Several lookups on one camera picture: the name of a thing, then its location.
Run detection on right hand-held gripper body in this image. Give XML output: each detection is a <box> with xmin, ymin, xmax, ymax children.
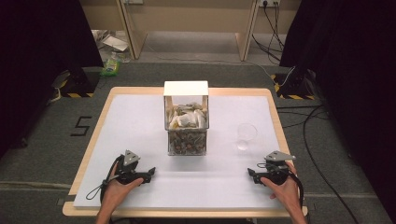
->
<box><xmin>257</xmin><ymin>150</ymin><xmax>297</xmax><ymax>187</ymax></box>

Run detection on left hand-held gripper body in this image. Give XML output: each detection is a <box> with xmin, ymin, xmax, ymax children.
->
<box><xmin>115</xmin><ymin>149</ymin><xmax>145</xmax><ymax>187</ymax></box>

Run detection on person's right hand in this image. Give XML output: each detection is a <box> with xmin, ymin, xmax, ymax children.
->
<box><xmin>261</xmin><ymin>161</ymin><xmax>302</xmax><ymax>217</ymax></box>

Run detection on person's left hand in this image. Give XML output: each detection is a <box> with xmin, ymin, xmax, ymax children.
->
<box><xmin>102</xmin><ymin>161</ymin><xmax>145</xmax><ymax>213</ymax></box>

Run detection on clear glass cup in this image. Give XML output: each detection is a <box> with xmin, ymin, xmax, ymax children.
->
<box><xmin>234</xmin><ymin>122</ymin><xmax>259</xmax><ymax>152</ymax></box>

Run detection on white table mat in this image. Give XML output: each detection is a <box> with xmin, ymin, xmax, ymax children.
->
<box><xmin>73</xmin><ymin>93</ymin><xmax>290</xmax><ymax>210</ymax></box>

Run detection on pile of dark packets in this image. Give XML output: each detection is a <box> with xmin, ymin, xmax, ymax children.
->
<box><xmin>168</xmin><ymin>130</ymin><xmax>207</xmax><ymax>156</ymax></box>

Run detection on wooden table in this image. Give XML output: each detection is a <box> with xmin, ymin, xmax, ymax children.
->
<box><xmin>62</xmin><ymin>86</ymin><xmax>309</xmax><ymax>218</ymax></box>

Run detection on pile of white tea bags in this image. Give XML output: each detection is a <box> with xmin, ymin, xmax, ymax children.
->
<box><xmin>167</xmin><ymin>102</ymin><xmax>208</xmax><ymax>130</ymax></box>

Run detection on black stand base striped tape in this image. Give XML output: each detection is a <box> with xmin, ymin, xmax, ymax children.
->
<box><xmin>50</xmin><ymin>66</ymin><xmax>101</xmax><ymax>99</ymax></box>
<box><xmin>269</xmin><ymin>69</ymin><xmax>317</xmax><ymax>102</ymax></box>

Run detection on green plastic packet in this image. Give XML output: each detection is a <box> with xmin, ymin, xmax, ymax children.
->
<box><xmin>99</xmin><ymin>51</ymin><xmax>122</xmax><ymax>78</ymax></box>

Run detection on black curtain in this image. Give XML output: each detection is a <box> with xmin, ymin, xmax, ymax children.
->
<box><xmin>278</xmin><ymin>0</ymin><xmax>396</xmax><ymax>217</ymax></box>
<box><xmin>0</xmin><ymin>0</ymin><xmax>105</xmax><ymax>161</ymax></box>

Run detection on beige wooden desk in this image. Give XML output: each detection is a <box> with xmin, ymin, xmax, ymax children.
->
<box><xmin>78</xmin><ymin>0</ymin><xmax>304</xmax><ymax>63</ymax></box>

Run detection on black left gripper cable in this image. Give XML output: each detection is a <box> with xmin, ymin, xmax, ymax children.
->
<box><xmin>85</xmin><ymin>154</ymin><xmax>125</xmax><ymax>203</ymax></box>

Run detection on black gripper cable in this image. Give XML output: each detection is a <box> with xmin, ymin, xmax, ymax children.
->
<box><xmin>288</xmin><ymin>171</ymin><xmax>305</xmax><ymax>210</ymax></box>
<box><xmin>85</xmin><ymin>154</ymin><xmax>125</xmax><ymax>203</ymax></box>

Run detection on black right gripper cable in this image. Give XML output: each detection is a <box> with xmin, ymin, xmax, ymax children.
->
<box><xmin>288</xmin><ymin>171</ymin><xmax>305</xmax><ymax>210</ymax></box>

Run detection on black floor cables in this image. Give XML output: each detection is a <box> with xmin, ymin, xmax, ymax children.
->
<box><xmin>276</xmin><ymin>104</ymin><xmax>362</xmax><ymax>224</ymax></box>

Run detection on thin white floor cable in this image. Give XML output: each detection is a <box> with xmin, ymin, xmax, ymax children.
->
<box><xmin>145</xmin><ymin>40</ymin><xmax>297</xmax><ymax>89</ymax></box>

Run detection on black socket cables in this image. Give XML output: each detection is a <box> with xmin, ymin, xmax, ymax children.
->
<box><xmin>250</xmin><ymin>2</ymin><xmax>286</xmax><ymax>63</ymax></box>

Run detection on white wall socket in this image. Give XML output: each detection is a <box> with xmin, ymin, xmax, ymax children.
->
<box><xmin>258</xmin><ymin>0</ymin><xmax>281</xmax><ymax>8</ymax></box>

